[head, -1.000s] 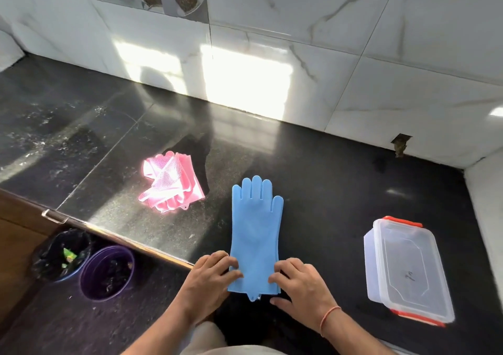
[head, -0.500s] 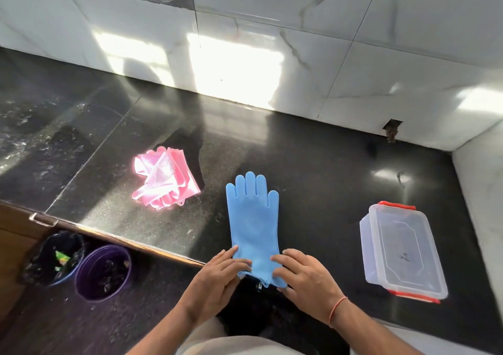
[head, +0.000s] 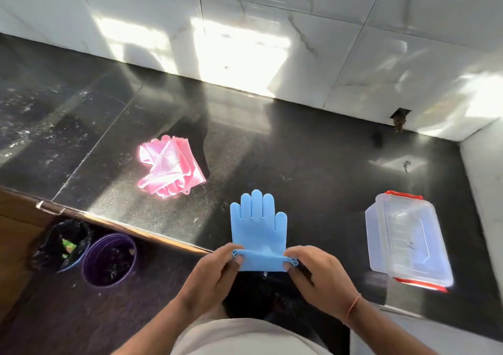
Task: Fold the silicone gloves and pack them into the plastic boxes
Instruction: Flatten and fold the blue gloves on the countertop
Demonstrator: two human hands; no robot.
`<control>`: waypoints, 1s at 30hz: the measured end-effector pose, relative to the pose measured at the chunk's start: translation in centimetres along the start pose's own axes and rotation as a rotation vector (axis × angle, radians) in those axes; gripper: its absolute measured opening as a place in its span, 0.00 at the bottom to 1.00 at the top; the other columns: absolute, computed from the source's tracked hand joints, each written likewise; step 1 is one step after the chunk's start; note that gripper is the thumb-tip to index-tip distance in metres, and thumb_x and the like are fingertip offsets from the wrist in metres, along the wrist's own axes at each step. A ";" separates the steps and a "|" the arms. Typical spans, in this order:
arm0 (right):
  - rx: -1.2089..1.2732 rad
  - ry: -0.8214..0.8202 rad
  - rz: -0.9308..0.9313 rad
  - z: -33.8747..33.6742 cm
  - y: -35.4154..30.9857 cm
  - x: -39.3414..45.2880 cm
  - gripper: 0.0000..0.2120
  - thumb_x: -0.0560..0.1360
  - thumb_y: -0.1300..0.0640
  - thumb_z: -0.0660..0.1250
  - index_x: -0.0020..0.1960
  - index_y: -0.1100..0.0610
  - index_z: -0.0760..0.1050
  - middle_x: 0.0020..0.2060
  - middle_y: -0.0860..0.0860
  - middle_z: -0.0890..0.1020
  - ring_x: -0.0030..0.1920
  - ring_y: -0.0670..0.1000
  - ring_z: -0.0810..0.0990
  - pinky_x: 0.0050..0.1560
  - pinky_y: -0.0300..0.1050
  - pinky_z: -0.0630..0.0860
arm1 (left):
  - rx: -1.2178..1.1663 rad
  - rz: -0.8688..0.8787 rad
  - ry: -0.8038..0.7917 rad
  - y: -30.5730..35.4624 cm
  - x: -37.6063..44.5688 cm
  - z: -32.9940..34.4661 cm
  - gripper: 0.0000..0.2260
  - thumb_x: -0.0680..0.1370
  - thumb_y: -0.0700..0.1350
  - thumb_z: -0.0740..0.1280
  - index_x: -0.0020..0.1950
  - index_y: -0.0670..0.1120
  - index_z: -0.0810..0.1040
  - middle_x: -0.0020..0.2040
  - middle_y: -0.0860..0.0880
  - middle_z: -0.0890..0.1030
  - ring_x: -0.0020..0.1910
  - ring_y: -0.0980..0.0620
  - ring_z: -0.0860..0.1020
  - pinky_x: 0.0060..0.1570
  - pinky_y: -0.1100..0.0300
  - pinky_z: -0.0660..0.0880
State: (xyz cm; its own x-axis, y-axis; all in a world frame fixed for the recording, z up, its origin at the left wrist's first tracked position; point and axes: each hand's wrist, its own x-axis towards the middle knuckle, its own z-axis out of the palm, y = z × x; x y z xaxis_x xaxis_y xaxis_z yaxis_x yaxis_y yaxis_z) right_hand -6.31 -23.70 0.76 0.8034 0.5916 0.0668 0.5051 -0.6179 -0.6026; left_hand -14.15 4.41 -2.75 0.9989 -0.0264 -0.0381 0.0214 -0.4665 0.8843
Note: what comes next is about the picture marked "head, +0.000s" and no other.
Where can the person's right hand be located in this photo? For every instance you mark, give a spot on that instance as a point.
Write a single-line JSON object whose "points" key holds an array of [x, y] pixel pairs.
{"points": [[322, 284]]}

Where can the person's left hand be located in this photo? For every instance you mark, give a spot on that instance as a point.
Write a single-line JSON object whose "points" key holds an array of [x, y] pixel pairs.
{"points": [[208, 280]]}

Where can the clear plastic box red latches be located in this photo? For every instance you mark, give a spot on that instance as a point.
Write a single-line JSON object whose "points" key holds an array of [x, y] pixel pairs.
{"points": [[371, 240]]}

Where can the blue rubber glove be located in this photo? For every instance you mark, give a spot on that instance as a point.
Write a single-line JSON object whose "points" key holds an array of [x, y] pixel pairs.
{"points": [[257, 229]]}

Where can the pink rubber glove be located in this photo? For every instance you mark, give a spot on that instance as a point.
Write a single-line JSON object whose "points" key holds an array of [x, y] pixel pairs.
{"points": [[173, 158], [165, 189]]}

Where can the clear plastic lid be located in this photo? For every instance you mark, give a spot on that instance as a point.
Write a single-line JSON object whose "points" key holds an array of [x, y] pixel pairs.
{"points": [[416, 240]]}

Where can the person's right forearm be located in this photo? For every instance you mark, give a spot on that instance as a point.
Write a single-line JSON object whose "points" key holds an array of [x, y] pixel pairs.
{"points": [[389, 339]]}

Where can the person's left forearm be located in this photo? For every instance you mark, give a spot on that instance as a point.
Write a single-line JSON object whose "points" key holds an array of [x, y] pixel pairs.
{"points": [[165, 335]]}

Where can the white shirt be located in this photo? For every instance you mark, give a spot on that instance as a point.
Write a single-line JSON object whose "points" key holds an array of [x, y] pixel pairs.
{"points": [[251, 339]]}

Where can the purple bucket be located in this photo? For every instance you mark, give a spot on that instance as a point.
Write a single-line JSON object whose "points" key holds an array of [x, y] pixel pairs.
{"points": [[110, 260]]}

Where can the black lined bin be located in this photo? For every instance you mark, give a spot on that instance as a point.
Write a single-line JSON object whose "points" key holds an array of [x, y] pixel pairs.
{"points": [[59, 244]]}

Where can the wooden cabinet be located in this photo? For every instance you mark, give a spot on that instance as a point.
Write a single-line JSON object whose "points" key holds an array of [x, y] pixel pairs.
{"points": [[19, 248]]}

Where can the metal edge bracket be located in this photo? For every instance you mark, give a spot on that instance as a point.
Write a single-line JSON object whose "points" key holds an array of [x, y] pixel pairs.
{"points": [[50, 208]]}

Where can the brown wall stub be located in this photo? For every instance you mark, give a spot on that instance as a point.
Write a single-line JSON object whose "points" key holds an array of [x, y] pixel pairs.
{"points": [[400, 121]]}

